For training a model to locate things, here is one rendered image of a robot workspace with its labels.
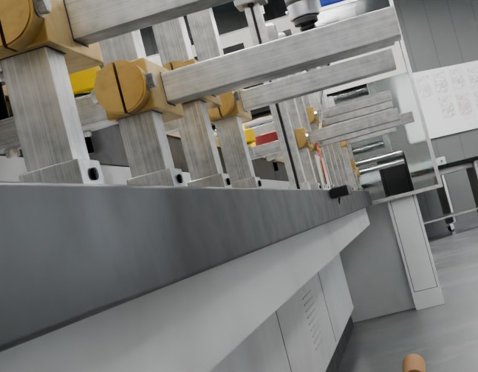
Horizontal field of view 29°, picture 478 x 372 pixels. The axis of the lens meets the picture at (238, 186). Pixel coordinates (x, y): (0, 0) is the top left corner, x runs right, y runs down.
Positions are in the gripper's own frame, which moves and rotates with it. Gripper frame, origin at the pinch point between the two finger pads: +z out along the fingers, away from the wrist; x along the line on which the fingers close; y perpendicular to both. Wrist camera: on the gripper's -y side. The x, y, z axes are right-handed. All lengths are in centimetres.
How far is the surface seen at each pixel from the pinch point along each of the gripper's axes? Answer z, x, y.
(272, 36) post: -10.9, 7.3, -32.1
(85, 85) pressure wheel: 13, 21, -154
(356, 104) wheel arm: 6.0, -7.4, 22.2
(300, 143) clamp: 17.7, 7.2, -34.8
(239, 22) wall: -220, 127, 863
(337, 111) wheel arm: 6.5, -1.3, 22.2
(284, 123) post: 14, 7, -58
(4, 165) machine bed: 22, 28, -168
